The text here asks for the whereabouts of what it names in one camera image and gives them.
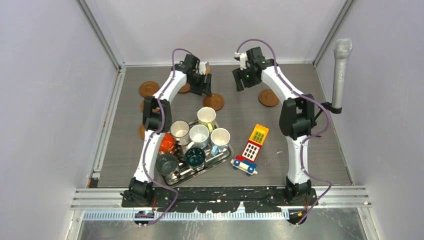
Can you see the silver grey microphone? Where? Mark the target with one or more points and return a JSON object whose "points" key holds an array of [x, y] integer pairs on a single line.
{"points": [[342, 52]]}

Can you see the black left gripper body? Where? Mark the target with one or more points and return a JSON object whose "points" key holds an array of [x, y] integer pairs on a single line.
{"points": [[197, 83]]}

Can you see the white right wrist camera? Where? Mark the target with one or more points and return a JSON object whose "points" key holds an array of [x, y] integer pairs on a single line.
{"points": [[242, 58]]}

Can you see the white metallic cup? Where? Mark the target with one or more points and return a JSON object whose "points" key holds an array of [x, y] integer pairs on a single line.
{"points": [[180, 132]]}

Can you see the black microphone tripod stand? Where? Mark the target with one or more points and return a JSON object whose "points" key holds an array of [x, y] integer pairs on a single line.
{"points": [[330, 108]]}

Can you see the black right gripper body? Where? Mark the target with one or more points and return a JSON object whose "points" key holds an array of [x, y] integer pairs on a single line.
{"points": [[245, 76]]}

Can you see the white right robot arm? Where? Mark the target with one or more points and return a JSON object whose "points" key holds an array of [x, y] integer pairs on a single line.
{"points": [[296, 118]]}

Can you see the light blue handled cup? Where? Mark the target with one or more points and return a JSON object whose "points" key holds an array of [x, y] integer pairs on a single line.
{"points": [[220, 138]]}

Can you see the silver metal tray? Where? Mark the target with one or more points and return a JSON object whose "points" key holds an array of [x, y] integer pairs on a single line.
{"points": [[218, 159]]}

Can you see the yellow green handled cup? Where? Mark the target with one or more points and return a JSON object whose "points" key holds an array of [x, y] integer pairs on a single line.
{"points": [[206, 116]]}

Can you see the dark grey cup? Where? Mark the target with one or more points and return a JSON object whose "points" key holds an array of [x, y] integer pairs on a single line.
{"points": [[166, 164]]}

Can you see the brown wooden coaster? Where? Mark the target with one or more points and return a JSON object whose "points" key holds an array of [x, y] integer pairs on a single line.
{"points": [[141, 131], [215, 101], [148, 88], [142, 106], [185, 89], [268, 98]]}

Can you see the dark teal cup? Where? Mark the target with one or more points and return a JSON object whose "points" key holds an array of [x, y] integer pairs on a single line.
{"points": [[195, 158]]}

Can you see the colourful toy brick truck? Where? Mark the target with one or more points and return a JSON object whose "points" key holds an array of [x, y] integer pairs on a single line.
{"points": [[246, 161]]}

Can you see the orange cup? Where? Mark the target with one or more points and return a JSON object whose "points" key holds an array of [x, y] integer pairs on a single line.
{"points": [[167, 145]]}

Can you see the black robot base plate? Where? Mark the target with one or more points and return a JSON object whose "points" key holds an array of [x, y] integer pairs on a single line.
{"points": [[254, 199]]}

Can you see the grey white cup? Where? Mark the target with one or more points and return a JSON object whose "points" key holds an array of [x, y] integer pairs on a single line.
{"points": [[199, 136]]}

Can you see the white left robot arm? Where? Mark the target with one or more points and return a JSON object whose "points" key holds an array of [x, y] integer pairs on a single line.
{"points": [[157, 121]]}

